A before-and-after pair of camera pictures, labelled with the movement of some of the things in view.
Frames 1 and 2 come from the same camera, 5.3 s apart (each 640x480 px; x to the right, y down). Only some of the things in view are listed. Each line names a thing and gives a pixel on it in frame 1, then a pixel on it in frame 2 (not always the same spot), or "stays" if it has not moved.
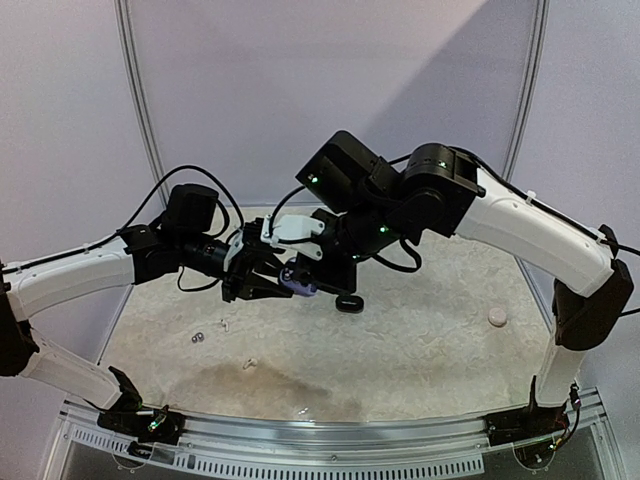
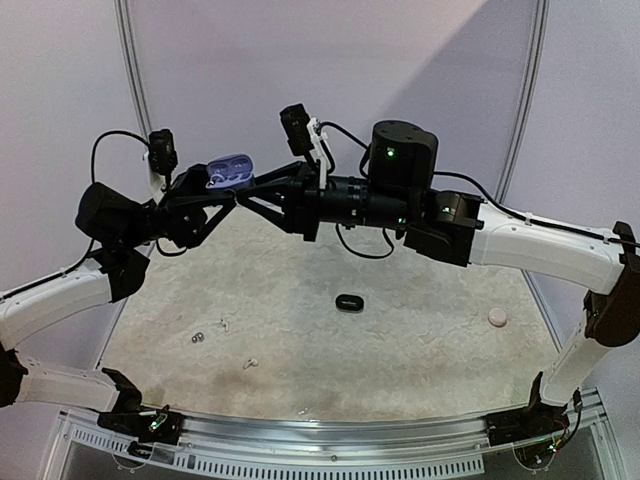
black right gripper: x=329 y=270 -> x=306 y=203
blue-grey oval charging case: x=287 y=278 -> x=230 y=171
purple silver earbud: x=197 y=337 stays
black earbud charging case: x=349 y=303 stays
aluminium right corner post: x=540 y=30 stays
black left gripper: x=249 y=290 -> x=183 y=215
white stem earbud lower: x=251 y=361 stays
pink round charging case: x=497 y=317 stays
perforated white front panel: x=158 y=456 stays
